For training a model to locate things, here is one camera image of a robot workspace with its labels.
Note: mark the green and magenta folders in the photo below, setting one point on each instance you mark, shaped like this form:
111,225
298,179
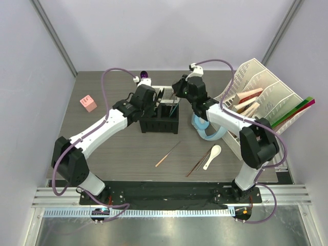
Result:
289,115

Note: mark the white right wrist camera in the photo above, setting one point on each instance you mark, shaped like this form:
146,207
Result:
195,71

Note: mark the purple iridescent spoon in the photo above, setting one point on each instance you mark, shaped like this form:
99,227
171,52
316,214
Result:
144,74

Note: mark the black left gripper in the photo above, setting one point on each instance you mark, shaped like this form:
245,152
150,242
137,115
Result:
151,111

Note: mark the pink cube power adapter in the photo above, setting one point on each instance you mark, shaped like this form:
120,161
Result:
88,103

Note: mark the white slotted utensil caddy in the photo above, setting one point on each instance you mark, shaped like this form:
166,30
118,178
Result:
168,96

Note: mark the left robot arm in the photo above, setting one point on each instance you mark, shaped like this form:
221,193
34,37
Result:
70,155

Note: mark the rose gold chopstick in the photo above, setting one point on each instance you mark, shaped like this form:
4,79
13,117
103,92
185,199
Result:
167,155

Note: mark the black slotted utensil caddy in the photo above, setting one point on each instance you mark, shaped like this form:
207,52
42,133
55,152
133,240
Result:
160,122

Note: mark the black mounting base plate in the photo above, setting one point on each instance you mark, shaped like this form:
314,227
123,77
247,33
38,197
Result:
151,195

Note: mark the large white ceramic spoon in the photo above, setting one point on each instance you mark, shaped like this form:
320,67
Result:
214,152

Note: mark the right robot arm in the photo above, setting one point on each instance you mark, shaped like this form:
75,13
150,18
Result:
258,143

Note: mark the red book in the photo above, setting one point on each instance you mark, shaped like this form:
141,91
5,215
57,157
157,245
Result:
243,100

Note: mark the aluminium frame rail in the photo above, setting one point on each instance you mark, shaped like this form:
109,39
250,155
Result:
66,206

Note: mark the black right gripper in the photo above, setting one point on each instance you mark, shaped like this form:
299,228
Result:
178,87

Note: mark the dark brown chopstick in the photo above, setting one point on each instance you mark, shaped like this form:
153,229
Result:
188,174

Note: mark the light blue headphones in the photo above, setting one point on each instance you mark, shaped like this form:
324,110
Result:
202,125

